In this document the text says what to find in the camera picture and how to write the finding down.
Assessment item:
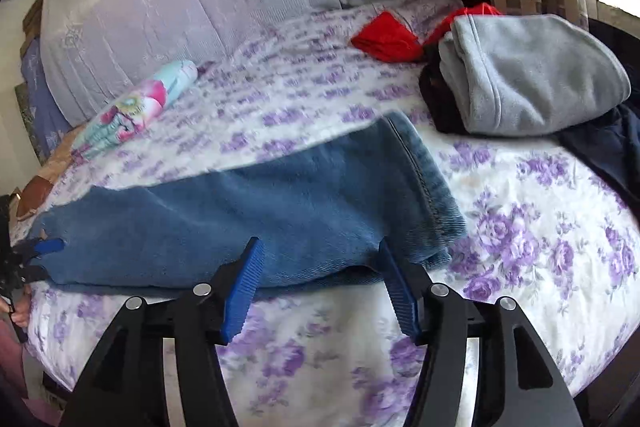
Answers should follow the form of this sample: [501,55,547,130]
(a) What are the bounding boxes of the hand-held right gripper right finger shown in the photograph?
[377,239,586,427]

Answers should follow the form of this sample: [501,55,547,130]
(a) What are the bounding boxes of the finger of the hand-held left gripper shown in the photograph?
[14,238,66,258]
[16,265,51,286]

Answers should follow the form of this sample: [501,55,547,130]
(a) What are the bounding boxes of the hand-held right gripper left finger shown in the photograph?
[60,237,266,427]

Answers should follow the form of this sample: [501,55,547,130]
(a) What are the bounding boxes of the blue denim pants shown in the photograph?
[30,112,468,300]

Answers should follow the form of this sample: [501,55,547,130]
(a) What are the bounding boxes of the person's left hand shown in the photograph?
[7,285,32,328]

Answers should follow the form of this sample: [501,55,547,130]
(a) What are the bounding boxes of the orange pillow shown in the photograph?
[15,127,86,220]

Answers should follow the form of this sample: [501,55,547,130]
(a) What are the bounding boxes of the person's pink clothing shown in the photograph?
[0,322,56,427]

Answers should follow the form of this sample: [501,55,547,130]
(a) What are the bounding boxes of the blue patterned cloth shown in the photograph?
[20,37,71,158]

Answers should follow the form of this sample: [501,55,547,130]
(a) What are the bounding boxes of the purple floral bedspread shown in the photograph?
[10,0,640,427]

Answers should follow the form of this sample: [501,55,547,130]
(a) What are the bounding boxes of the folded turquoise floral blanket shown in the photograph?
[72,59,197,160]

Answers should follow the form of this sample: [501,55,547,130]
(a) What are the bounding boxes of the black garment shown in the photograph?
[419,52,471,135]

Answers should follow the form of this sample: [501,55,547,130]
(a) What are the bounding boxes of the folded grey garment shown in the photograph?
[439,13,632,138]

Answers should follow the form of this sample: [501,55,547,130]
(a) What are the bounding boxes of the dark navy garment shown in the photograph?
[555,102,640,212]

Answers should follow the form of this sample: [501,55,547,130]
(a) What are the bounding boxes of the red garment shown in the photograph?
[350,2,507,64]

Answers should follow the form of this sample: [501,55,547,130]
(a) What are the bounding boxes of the black bed frame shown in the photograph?
[585,14,640,108]

